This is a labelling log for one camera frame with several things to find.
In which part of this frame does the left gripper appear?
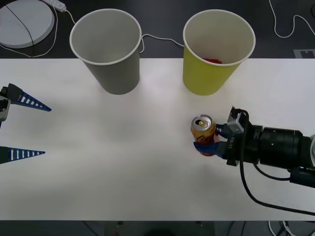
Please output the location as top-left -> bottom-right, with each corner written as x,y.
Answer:
0,83 -> 53,165

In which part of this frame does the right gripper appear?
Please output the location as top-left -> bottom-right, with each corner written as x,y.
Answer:
193,123 -> 263,167

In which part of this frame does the yellow and red drink can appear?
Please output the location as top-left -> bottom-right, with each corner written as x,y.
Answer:
190,114 -> 219,157

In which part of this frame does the yellow-green plastic bin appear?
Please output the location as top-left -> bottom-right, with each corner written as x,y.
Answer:
182,9 -> 256,96

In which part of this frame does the white round disc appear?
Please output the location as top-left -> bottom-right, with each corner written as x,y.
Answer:
0,2 -> 56,49

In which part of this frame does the grey plastic bin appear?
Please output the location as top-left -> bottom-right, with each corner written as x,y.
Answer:
69,9 -> 143,95

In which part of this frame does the white floor marker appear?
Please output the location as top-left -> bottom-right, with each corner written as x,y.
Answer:
293,49 -> 315,59

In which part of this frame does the white power strip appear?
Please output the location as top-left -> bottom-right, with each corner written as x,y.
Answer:
40,0 -> 67,12

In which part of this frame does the thin white looped cable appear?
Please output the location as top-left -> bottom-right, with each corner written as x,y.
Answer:
0,6 -> 59,59

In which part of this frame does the thin black cable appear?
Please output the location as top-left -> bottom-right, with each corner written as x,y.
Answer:
5,4 -> 34,48

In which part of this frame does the white power strip cable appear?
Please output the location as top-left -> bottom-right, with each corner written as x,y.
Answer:
64,8 -> 185,54

